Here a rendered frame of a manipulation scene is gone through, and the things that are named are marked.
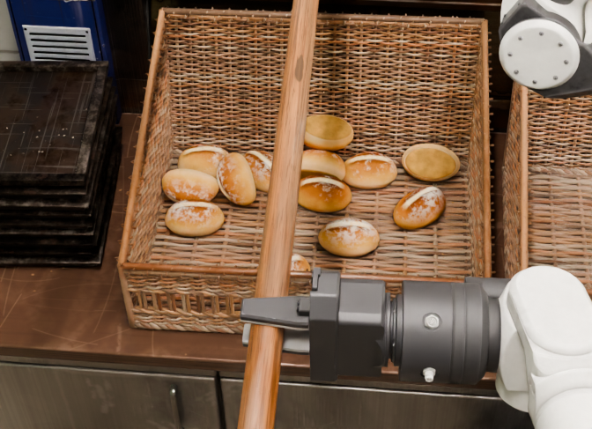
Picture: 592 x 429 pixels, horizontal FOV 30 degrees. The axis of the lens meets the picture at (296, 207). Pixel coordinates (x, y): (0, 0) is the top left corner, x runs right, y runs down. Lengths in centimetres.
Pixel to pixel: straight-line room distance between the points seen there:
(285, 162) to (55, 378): 85
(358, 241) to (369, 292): 85
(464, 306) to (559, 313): 8
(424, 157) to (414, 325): 100
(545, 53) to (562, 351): 34
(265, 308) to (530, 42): 37
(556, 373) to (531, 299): 7
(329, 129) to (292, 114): 76
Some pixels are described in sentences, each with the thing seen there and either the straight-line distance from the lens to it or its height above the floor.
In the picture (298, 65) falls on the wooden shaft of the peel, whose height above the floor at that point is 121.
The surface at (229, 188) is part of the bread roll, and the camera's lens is 187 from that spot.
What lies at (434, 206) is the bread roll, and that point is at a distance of 185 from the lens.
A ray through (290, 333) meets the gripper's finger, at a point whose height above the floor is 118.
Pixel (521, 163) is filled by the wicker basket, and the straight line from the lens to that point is 172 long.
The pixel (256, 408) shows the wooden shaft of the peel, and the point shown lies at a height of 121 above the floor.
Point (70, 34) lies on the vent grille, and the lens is 199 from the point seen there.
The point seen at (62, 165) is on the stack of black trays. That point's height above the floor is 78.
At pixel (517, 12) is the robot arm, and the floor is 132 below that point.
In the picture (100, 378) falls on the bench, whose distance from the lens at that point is 182.
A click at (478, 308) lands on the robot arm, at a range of 94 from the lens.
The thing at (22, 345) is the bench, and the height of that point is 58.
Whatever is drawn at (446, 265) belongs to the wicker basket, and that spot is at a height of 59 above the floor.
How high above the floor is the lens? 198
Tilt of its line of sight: 47 degrees down
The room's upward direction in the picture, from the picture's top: 1 degrees counter-clockwise
